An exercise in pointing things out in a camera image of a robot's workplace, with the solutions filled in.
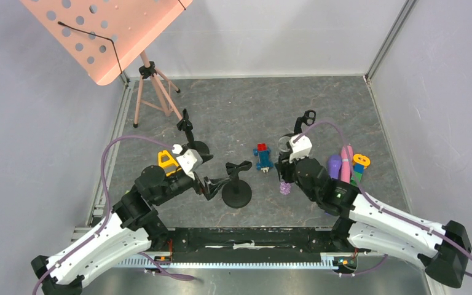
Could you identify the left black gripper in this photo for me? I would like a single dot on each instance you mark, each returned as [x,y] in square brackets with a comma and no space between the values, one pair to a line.
[214,185]

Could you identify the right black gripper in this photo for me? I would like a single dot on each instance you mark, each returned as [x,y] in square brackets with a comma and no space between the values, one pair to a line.
[284,166]

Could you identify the glitter microphone silver head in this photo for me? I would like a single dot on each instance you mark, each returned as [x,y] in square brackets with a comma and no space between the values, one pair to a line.
[284,152]

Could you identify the black microphone stand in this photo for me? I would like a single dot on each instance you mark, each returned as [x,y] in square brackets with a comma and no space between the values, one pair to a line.
[185,125]
[308,119]
[237,193]

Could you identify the pink toy microphone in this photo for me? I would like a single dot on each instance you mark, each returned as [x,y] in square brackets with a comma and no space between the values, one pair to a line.
[345,170]

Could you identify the purple toy microphone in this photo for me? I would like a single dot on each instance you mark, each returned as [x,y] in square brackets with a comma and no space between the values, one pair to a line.
[334,165]

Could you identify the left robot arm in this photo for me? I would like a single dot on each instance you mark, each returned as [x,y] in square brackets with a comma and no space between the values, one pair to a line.
[130,226]

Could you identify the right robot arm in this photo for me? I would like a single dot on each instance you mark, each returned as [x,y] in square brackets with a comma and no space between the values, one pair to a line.
[367,223]

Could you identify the pink music stand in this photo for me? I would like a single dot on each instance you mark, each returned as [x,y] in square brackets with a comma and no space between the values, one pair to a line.
[105,37]

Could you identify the red blue toy car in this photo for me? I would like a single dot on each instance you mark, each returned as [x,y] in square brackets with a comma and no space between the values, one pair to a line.
[262,152]

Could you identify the yellow triangle toy block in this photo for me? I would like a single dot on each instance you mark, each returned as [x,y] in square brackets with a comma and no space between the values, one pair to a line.
[166,161]

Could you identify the stacked orange blue green blocks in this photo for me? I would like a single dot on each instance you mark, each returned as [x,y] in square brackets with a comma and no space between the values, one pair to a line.
[360,163]

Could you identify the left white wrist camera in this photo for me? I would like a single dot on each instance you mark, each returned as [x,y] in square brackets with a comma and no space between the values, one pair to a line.
[188,159]

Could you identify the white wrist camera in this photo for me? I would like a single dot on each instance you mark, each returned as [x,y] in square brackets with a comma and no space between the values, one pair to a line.
[188,159]
[301,146]

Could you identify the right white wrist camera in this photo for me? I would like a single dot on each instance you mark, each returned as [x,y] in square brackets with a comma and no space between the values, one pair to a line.
[301,146]

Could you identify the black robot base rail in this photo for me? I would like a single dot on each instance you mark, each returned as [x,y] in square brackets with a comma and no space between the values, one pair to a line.
[253,244]

